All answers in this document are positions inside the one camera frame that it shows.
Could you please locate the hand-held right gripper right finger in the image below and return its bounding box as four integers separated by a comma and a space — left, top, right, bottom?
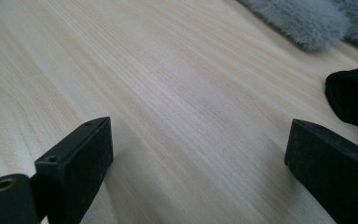
284, 118, 358, 224

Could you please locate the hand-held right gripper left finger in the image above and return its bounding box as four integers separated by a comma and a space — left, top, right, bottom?
29, 116, 115, 224

